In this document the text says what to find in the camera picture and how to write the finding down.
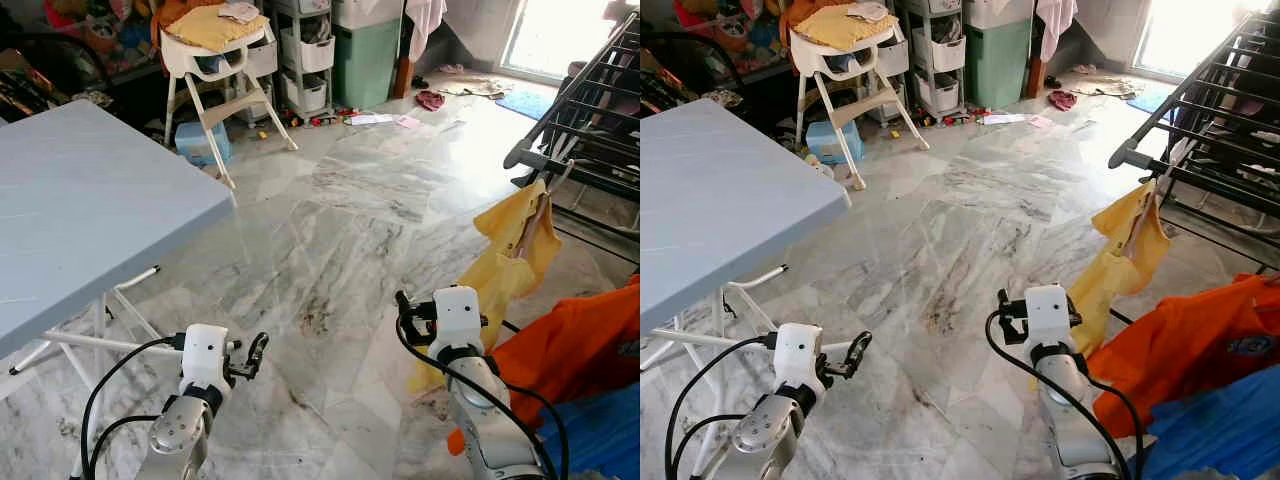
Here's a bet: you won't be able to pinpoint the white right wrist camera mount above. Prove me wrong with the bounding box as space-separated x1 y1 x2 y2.
432 287 488 363
1023 285 1076 351

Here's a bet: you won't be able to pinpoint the beige floor cloth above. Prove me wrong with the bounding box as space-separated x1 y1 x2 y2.
440 75 516 99
1070 75 1146 99

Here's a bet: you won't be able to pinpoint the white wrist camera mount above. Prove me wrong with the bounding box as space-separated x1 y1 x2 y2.
432 287 488 363
775 323 826 393
1023 285 1076 351
180 324 233 393

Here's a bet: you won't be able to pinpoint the green laundry hamper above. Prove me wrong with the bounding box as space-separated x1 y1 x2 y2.
965 0 1036 109
332 0 403 109

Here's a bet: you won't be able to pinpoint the white baby high chair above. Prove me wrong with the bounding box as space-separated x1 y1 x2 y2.
160 20 299 191
788 20 931 191

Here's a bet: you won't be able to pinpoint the light blue folding table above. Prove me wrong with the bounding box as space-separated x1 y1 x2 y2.
640 98 853 480
0 98 237 480

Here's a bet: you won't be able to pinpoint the blue garment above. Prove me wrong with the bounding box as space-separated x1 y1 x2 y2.
540 385 641 480
1140 365 1280 480

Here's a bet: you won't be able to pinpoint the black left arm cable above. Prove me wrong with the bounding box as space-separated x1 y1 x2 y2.
663 335 781 480
80 337 187 480

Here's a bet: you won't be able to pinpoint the yellow shirt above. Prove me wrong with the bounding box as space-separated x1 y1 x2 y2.
1030 180 1171 391
405 180 563 396

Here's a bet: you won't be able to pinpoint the orange shirt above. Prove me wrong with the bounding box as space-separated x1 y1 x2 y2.
1090 272 1280 439
447 275 641 456

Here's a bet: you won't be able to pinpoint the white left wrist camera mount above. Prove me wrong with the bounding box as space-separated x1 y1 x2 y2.
775 323 826 393
180 324 233 393

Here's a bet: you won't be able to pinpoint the white drawer storage cart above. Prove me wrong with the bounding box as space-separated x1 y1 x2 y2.
900 0 966 116
270 0 336 116

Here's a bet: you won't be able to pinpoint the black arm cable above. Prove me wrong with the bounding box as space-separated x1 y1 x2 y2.
80 337 187 480
663 335 781 480
985 310 1146 480
395 315 568 480

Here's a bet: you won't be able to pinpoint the orange high chair backrest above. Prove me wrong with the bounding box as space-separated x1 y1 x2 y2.
150 0 226 46
780 0 851 41

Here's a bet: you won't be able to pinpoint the black metal drying rack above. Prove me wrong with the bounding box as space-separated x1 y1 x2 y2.
503 10 641 241
1108 8 1280 271

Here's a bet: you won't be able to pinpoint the pink hanging clothes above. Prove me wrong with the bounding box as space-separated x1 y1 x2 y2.
1035 0 1079 63
405 0 448 61

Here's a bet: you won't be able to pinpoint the colourful toy pile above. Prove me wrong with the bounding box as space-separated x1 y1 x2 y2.
675 0 791 71
45 0 166 71

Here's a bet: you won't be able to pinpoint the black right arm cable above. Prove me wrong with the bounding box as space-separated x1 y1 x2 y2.
395 315 568 480
985 310 1146 480

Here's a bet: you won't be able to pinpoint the small light blue box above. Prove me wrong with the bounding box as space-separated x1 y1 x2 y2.
805 120 863 166
175 122 233 167

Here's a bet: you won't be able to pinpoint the yellow seat cushion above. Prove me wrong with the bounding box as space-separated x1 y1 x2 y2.
165 5 271 53
795 3 899 53

